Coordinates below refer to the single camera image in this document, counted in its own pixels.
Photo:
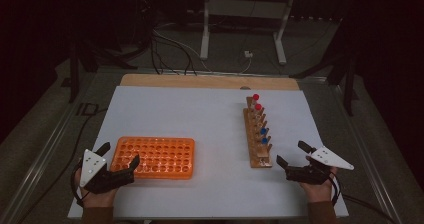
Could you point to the white table mat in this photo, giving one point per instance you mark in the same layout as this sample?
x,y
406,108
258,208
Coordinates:
x,y
206,124

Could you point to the white plug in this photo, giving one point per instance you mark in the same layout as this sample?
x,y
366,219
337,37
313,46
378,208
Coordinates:
x,y
248,54

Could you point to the blue-capped test tube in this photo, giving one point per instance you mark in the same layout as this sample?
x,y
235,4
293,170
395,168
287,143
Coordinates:
x,y
263,130
264,140

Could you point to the person's left hand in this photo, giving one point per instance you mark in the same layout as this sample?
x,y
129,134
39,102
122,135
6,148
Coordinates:
x,y
96,199

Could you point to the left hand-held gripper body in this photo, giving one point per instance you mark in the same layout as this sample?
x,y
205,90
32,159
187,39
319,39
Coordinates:
x,y
91,165

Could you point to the black tripod stand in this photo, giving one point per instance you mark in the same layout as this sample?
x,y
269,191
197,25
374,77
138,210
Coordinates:
x,y
74,77
349,90

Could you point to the person's right hand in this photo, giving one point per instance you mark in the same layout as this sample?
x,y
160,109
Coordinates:
x,y
318,192

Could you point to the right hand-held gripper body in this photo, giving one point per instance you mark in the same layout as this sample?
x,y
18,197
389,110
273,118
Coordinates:
x,y
306,175

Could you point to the white metal stand frame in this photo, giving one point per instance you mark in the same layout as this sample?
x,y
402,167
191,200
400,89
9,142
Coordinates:
x,y
205,34

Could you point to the orange plastic test tube rack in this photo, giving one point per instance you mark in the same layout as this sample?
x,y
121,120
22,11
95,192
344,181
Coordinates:
x,y
166,157

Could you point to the grey round table grommet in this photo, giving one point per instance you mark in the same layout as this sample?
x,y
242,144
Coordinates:
x,y
245,87

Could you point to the metal frame rail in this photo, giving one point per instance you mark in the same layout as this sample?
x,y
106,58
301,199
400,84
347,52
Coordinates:
x,y
43,154
363,147

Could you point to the wooden test tube rack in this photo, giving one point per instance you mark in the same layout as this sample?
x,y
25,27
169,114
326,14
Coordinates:
x,y
258,157

